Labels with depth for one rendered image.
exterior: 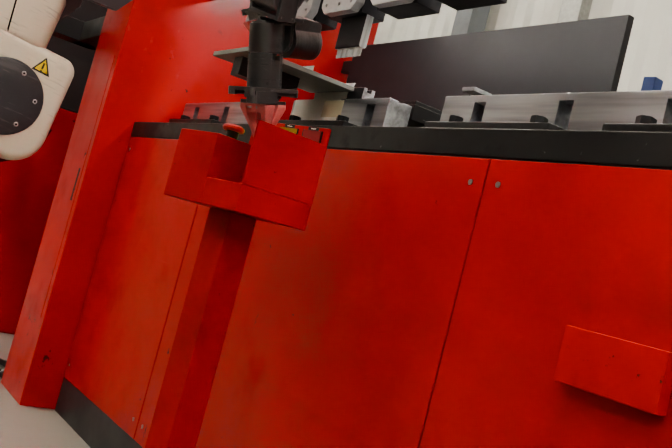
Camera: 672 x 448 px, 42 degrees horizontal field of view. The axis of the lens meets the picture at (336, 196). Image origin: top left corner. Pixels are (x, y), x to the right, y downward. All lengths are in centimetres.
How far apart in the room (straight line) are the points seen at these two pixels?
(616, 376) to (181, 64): 196
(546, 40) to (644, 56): 460
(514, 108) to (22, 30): 78
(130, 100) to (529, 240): 170
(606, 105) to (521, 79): 97
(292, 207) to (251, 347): 39
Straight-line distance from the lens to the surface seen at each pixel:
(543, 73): 228
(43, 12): 129
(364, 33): 200
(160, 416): 154
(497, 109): 153
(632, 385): 106
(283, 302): 169
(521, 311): 121
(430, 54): 266
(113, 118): 268
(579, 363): 111
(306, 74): 188
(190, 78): 277
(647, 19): 703
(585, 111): 140
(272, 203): 144
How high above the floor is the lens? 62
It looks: 4 degrees up
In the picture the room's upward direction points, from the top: 15 degrees clockwise
